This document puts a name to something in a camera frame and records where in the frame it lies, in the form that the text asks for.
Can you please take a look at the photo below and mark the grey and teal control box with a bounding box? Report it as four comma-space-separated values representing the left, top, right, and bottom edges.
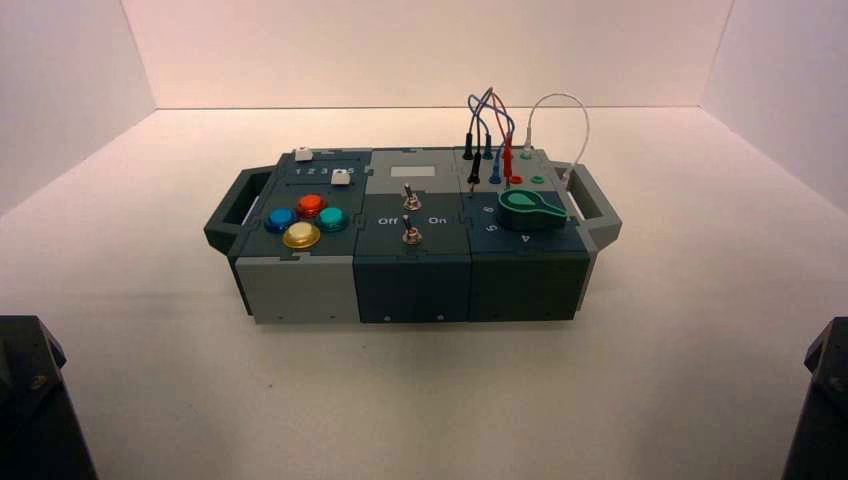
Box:
203, 146, 623, 326

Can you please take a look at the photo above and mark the teal push button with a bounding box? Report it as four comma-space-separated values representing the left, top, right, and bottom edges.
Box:
315, 206, 350, 234

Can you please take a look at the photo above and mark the green rotary knob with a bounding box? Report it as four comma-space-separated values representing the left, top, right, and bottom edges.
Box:
497, 189, 568, 232

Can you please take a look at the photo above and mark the orange push button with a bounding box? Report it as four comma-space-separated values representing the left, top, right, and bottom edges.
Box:
295, 193, 328, 220

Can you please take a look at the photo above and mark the yellow push button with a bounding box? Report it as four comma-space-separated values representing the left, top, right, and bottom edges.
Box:
282, 221, 322, 251

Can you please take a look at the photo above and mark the blue push button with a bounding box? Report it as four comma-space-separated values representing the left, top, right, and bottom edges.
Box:
264, 207, 299, 234

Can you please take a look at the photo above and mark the black jumper cable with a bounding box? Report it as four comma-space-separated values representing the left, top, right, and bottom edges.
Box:
462, 87, 493, 194

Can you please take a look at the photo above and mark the blue jumper cable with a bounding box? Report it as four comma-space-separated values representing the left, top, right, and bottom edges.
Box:
467, 93, 517, 185

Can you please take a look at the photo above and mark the red jumper cable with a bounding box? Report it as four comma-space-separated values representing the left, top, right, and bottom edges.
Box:
491, 91, 517, 187

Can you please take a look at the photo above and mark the white jumper cable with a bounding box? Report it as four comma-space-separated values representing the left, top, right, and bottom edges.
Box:
522, 92, 591, 187

